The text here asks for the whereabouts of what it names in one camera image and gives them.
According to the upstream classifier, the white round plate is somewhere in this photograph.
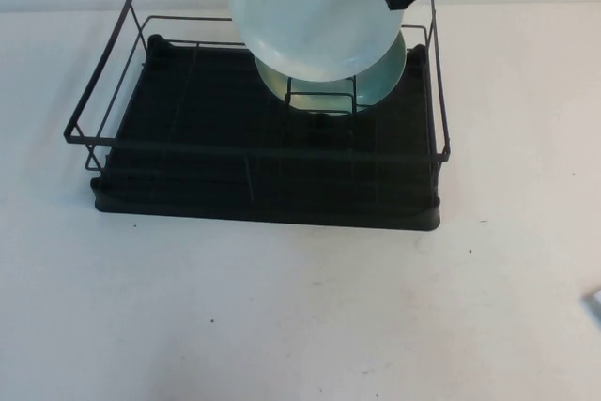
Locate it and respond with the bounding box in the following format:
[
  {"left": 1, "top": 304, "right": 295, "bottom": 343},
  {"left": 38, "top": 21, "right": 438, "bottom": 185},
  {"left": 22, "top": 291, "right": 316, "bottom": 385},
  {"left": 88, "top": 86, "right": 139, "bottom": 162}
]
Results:
[{"left": 225, "top": 0, "right": 407, "bottom": 83}]

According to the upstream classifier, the green round plate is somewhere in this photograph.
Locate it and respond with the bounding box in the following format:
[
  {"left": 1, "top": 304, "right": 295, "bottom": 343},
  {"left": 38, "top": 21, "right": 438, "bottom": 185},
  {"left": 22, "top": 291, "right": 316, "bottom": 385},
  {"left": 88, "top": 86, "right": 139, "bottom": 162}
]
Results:
[{"left": 255, "top": 30, "right": 408, "bottom": 118}]

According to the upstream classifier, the black plastic drip tray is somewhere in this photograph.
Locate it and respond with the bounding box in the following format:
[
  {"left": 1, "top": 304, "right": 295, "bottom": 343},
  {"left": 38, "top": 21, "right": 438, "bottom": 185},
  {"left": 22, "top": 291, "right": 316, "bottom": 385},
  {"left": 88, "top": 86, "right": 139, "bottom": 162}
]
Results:
[{"left": 92, "top": 33, "right": 442, "bottom": 232}]

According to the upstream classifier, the black wire dish rack frame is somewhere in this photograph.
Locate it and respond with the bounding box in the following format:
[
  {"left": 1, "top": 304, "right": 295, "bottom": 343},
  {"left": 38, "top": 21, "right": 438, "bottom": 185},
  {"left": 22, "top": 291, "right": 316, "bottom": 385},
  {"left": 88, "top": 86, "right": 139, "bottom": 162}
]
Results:
[{"left": 62, "top": 0, "right": 453, "bottom": 174}]

